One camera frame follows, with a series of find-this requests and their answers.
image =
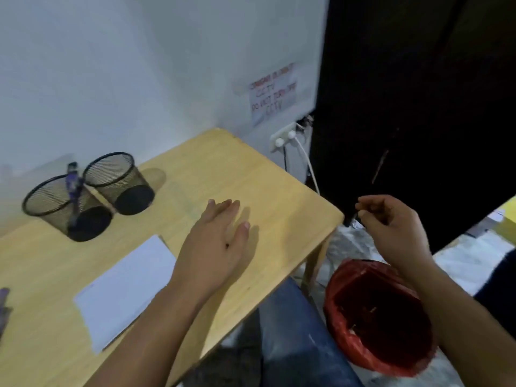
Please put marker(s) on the person's left hand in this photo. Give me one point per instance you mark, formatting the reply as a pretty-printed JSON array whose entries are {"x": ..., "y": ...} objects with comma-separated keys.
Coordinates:
[{"x": 209, "y": 253}]

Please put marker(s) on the person's right hand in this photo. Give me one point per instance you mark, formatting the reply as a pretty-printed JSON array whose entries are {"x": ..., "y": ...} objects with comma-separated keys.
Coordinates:
[{"x": 399, "y": 237}]

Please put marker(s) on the person's left thumb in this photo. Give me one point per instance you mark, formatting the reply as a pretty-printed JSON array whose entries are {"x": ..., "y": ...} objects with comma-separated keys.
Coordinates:
[{"x": 242, "y": 237}]

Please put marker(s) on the person's right fingers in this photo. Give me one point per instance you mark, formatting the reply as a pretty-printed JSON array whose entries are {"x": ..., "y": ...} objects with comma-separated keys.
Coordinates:
[{"x": 373, "y": 209}]

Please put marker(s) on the person's right forearm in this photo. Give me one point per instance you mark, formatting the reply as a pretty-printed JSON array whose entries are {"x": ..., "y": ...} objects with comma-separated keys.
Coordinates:
[{"x": 463, "y": 326}]

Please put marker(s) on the person's left forearm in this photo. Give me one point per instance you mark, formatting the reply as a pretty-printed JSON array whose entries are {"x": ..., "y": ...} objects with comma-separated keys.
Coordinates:
[{"x": 157, "y": 338}]

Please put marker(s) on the light wooden table leg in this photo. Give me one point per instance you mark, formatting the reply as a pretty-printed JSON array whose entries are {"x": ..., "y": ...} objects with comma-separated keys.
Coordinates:
[{"x": 315, "y": 263}]

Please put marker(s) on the red bag lined bin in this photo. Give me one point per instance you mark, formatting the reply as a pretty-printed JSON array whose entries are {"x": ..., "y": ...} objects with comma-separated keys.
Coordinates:
[{"x": 379, "y": 322}]

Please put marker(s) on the white box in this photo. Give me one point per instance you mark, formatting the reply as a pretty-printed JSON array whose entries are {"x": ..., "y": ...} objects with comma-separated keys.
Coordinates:
[{"x": 485, "y": 223}]

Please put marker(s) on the blue jeans leg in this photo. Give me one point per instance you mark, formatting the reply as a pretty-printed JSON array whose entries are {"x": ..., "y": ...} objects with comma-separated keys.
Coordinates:
[{"x": 298, "y": 338}]

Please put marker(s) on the black cabinet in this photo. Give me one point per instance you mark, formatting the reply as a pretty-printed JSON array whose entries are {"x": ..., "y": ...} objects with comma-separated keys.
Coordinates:
[{"x": 423, "y": 96}]

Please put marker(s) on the white paper sheet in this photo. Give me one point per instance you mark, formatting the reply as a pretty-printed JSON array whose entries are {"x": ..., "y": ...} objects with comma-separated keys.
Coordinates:
[{"x": 125, "y": 286}]

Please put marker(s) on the black mesh pen cup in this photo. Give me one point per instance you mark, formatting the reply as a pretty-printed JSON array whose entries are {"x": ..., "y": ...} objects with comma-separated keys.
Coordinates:
[
  {"x": 46, "y": 205},
  {"x": 121, "y": 183}
]

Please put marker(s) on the yellow furniture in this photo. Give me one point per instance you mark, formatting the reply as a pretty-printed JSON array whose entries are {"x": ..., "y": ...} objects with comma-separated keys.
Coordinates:
[{"x": 508, "y": 215}]

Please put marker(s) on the dark blue fabric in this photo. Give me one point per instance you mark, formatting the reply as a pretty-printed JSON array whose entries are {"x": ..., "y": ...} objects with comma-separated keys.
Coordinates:
[{"x": 500, "y": 294}]

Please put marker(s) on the purple pen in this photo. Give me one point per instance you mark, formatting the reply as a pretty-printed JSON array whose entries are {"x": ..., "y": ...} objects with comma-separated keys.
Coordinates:
[{"x": 74, "y": 189}]

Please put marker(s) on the purple object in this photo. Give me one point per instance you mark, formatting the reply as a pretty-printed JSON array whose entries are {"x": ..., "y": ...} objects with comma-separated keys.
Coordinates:
[{"x": 4, "y": 310}]

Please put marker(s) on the white wall power socket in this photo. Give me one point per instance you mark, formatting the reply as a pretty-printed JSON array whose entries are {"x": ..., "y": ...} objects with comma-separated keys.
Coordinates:
[{"x": 282, "y": 139}]

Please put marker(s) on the handwritten paper wall notice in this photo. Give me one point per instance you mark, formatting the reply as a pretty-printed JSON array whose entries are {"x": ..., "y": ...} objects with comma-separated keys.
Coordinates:
[{"x": 273, "y": 94}]

